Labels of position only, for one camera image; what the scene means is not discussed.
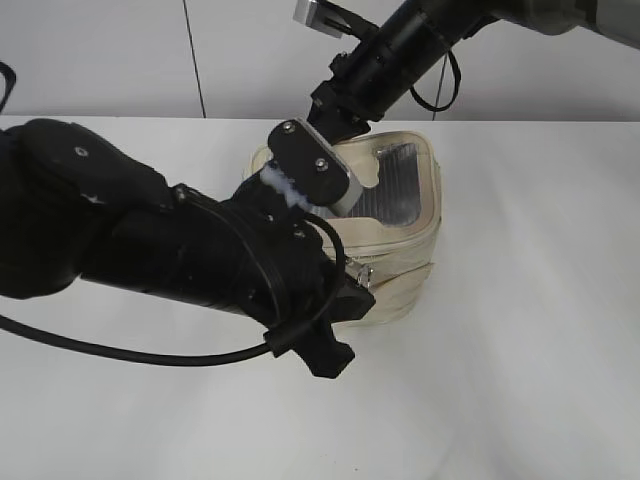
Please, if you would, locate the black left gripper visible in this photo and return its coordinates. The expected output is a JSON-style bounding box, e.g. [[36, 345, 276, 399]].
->
[[189, 174, 375, 378]]

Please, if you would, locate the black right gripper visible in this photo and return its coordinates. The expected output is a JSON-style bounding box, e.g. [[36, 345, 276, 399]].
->
[[307, 82, 371, 143]]

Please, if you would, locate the cream zippered bag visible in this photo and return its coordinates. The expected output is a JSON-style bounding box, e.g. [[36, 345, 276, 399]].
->
[[241, 129, 445, 328]]

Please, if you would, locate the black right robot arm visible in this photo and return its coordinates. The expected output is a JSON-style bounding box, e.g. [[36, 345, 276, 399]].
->
[[295, 0, 639, 144]]

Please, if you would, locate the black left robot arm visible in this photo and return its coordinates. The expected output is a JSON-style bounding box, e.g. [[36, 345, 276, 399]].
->
[[1, 119, 375, 378]]

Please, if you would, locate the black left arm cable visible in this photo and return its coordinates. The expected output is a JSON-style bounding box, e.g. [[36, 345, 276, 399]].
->
[[0, 184, 346, 368]]

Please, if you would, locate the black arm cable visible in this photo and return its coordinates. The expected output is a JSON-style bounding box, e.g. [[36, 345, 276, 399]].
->
[[409, 47, 462, 121], [0, 184, 346, 368]]

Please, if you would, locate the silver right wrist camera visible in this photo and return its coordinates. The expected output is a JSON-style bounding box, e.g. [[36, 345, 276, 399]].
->
[[293, 0, 349, 38]]

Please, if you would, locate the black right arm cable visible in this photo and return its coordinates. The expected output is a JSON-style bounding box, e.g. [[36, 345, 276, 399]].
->
[[409, 47, 462, 121]]

